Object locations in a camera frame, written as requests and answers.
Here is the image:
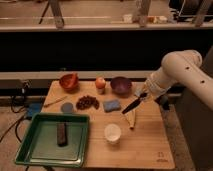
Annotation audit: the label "blue power box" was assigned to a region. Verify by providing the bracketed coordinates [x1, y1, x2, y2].
[26, 103, 42, 119]

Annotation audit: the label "orange fruit on cup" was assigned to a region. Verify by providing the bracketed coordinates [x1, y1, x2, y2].
[95, 77, 106, 94]

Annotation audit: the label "blue sponge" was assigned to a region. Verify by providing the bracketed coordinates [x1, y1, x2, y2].
[103, 100, 121, 112]

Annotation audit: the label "black cables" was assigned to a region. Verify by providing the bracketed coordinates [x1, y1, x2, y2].
[0, 82, 32, 144]

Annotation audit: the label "wooden spoon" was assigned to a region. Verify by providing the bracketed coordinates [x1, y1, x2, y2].
[43, 96, 67, 108]

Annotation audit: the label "purple bowl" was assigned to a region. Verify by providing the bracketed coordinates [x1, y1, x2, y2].
[110, 76, 132, 95]

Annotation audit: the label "light blue cloth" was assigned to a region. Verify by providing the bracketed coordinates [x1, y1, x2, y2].
[134, 86, 147, 97]

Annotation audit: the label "pile of dark raisins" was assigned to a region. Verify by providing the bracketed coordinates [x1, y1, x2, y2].
[76, 95, 100, 110]

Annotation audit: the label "grey round lid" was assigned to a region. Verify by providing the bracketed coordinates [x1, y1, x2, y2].
[61, 102, 74, 113]

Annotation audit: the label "orange red bowl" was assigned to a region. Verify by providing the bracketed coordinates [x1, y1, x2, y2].
[59, 73, 78, 90]

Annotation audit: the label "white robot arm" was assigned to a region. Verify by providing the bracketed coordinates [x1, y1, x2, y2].
[135, 50, 213, 110]

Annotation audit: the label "green plastic tray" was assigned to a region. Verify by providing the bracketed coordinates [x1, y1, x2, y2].
[14, 113, 90, 168]

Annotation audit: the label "dark sponge block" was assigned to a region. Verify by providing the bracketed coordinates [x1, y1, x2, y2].
[57, 122, 67, 146]

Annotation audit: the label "white cup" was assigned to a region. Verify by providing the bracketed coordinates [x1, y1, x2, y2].
[104, 124, 121, 144]

